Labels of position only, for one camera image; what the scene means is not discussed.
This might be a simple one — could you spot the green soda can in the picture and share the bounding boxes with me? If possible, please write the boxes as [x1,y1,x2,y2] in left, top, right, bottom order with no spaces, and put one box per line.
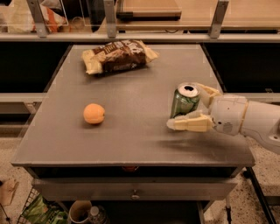
[170,82,200,118]

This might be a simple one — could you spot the orange white bag behind glass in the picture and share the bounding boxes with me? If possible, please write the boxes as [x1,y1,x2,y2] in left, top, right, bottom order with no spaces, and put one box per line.
[1,0,68,33]

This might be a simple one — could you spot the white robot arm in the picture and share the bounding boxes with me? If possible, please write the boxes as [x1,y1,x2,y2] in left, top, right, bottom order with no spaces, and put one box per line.
[166,82,280,154]

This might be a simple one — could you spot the green snack bag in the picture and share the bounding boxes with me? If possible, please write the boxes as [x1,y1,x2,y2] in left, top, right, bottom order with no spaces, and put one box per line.
[22,195,68,224]

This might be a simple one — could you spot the grey drawer with knob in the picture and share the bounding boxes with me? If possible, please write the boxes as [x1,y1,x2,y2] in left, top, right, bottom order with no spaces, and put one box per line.
[32,178,236,201]

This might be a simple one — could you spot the plastic bottle with cap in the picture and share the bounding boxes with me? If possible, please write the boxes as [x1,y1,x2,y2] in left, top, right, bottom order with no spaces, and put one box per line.
[88,206,109,224]

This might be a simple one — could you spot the orange fruit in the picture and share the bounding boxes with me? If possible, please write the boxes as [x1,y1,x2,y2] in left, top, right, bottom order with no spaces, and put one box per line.
[83,103,105,124]

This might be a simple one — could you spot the metal glass rail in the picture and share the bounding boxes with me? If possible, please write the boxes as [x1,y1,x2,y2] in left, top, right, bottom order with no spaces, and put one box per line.
[0,0,280,43]

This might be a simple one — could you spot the wire basket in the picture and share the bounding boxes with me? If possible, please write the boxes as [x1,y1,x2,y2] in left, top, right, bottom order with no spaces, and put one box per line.
[17,188,39,224]

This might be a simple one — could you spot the wooden tray on shelf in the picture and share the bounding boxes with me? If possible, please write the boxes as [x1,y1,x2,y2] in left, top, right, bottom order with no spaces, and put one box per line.
[116,0,182,21]

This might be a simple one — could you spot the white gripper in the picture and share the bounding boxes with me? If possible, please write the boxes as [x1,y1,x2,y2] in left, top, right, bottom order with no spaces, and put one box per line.
[166,83,248,136]

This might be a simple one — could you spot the brown chip bag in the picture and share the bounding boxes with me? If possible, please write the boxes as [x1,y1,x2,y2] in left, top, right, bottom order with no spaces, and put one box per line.
[81,39,159,74]

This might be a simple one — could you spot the paper cup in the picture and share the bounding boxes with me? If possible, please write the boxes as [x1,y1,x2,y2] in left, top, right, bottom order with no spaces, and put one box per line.
[69,200,92,224]

